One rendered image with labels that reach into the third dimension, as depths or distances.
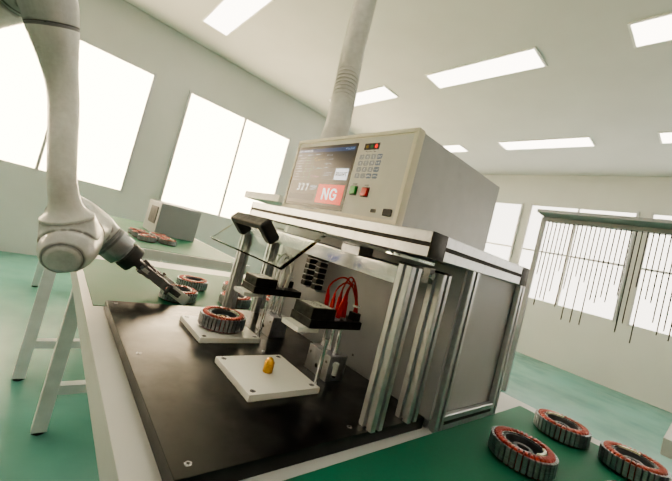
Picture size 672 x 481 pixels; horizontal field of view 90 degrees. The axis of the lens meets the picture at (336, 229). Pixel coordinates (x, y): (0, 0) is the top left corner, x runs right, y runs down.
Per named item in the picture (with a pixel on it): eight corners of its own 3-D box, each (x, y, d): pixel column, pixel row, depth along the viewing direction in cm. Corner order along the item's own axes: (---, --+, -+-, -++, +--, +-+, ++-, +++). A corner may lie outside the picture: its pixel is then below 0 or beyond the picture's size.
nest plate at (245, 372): (247, 402, 54) (249, 395, 54) (214, 362, 66) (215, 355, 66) (318, 393, 64) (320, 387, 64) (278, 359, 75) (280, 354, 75)
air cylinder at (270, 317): (268, 337, 88) (273, 317, 88) (255, 327, 94) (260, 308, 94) (284, 337, 91) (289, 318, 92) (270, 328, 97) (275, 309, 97)
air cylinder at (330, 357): (324, 382, 70) (331, 356, 70) (303, 366, 75) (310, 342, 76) (341, 380, 73) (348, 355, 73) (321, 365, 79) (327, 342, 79)
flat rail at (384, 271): (403, 286, 57) (407, 269, 58) (246, 233, 105) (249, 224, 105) (407, 287, 58) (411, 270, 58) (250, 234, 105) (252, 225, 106)
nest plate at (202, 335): (198, 343, 73) (200, 337, 73) (179, 319, 84) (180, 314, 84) (259, 343, 82) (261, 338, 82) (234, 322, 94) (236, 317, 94)
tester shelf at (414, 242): (428, 258, 56) (435, 231, 56) (248, 215, 108) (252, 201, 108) (525, 286, 84) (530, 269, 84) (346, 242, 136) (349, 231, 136)
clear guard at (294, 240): (279, 269, 41) (292, 222, 41) (210, 238, 59) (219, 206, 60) (427, 294, 62) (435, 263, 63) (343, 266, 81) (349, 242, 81)
